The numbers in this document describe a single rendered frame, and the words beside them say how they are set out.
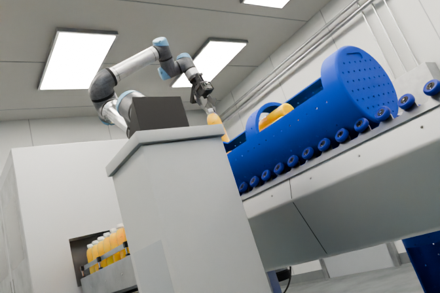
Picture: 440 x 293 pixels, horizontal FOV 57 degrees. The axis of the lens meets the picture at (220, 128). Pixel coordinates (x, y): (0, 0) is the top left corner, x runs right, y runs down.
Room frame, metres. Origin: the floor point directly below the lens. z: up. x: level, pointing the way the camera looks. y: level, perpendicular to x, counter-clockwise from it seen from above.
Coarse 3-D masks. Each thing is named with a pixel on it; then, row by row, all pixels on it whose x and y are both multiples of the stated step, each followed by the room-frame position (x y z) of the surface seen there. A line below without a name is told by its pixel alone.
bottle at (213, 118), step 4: (208, 112) 1.94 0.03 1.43; (212, 112) 1.95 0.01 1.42; (208, 116) 1.94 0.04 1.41; (212, 116) 1.93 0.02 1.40; (216, 116) 1.93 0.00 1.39; (208, 120) 1.94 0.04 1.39; (212, 120) 1.92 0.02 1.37; (216, 120) 1.93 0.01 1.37; (220, 120) 1.94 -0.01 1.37; (208, 124) 1.94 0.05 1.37; (212, 124) 1.93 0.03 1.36; (224, 128) 1.95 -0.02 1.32; (224, 136) 1.93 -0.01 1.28; (224, 140) 1.93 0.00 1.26; (228, 140) 1.94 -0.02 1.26
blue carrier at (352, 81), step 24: (360, 48) 1.23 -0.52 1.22; (336, 72) 1.12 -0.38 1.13; (360, 72) 1.19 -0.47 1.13; (384, 72) 1.28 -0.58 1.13; (312, 96) 1.48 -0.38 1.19; (336, 96) 1.14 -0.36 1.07; (360, 96) 1.15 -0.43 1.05; (384, 96) 1.24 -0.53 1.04; (288, 120) 1.30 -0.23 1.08; (312, 120) 1.24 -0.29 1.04; (336, 120) 1.20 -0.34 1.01; (240, 144) 1.85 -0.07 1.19; (264, 144) 1.42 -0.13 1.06; (288, 144) 1.36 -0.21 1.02; (312, 144) 1.32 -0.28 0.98; (336, 144) 1.30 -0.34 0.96; (240, 168) 1.56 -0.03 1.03; (264, 168) 1.51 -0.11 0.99; (288, 168) 1.48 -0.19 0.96; (240, 192) 1.72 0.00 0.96
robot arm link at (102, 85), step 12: (156, 48) 1.79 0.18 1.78; (168, 48) 1.83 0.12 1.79; (132, 60) 1.73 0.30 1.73; (144, 60) 1.76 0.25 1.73; (156, 60) 1.83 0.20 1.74; (108, 72) 1.67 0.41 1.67; (120, 72) 1.71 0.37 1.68; (132, 72) 1.75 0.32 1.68; (96, 84) 1.66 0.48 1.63; (108, 84) 1.68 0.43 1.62; (96, 96) 1.68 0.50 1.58
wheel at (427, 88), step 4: (432, 80) 0.98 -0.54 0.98; (436, 80) 0.97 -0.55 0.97; (428, 84) 0.98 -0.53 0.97; (432, 84) 0.97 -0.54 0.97; (436, 84) 0.96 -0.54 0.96; (424, 88) 0.99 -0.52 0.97; (428, 88) 0.98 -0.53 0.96; (432, 88) 0.97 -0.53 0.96; (436, 88) 0.96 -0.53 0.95; (424, 92) 0.99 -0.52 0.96; (428, 92) 0.98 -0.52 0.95; (432, 92) 0.97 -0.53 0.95; (436, 92) 0.97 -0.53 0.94
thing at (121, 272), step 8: (128, 256) 2.31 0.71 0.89; (112, 264) 2.52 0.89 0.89; (120, 264) 2.42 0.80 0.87; (128, 264) 2.33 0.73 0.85; (96, 272) 2.77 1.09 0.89; (104, 272) 2.65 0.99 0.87; (112, 272) 2.54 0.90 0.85; (120, 272) 2.44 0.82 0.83; (128, 272) 2.35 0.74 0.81; (88, 280) 2.92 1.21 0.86; (96, 280) 2.79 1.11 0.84; (104, 280) 2.68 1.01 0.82; (112, 280) 2.57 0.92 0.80; (120, 280) 2.46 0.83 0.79; (128, 280) 2.37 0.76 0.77; (88, 288) 2.95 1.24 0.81; (96, 288) 2.82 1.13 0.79; (104, 288) 2.70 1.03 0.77; (112, 288) 2.59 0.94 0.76; (120, 288) 2.48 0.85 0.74; (136, 288) 3.09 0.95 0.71
